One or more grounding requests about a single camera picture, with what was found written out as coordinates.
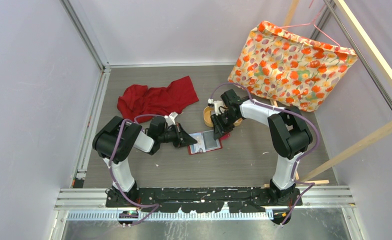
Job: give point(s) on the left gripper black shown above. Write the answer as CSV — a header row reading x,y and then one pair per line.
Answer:
x,y
182,138

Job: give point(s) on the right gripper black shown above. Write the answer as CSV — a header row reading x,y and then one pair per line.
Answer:
x,y
219,128

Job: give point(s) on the yellow oval tray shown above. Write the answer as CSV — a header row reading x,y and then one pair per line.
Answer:
x,y
208,111

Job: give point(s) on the red card holder wallet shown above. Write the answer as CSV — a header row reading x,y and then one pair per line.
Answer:
x,y
206,151

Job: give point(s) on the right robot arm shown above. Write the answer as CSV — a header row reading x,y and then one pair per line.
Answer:
x,y
290,134

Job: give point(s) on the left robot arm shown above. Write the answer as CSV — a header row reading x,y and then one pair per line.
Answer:
x,y
115,141

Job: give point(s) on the red cloth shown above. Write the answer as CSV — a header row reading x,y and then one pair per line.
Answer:
x,y
141,101

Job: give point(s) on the floral fabric bag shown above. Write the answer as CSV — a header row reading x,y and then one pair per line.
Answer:
x,y
293,70

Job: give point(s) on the pink clothes hanger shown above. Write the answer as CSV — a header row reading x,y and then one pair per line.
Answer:
x,y
314,22

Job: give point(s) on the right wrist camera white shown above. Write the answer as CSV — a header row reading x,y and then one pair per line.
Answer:
x,y
217,106

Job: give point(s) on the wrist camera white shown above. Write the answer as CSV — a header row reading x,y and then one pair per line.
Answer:
x,y
171,118
217,106

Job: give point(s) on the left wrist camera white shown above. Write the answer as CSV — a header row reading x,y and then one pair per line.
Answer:
x,y
171,118

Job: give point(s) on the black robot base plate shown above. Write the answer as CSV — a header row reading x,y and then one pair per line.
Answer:
x,y
204,199

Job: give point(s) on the wooden frame rack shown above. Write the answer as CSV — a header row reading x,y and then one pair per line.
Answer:
x,y
356,120

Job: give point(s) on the aluminium frame rail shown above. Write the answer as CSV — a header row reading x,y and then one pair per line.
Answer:
x,y
89,204

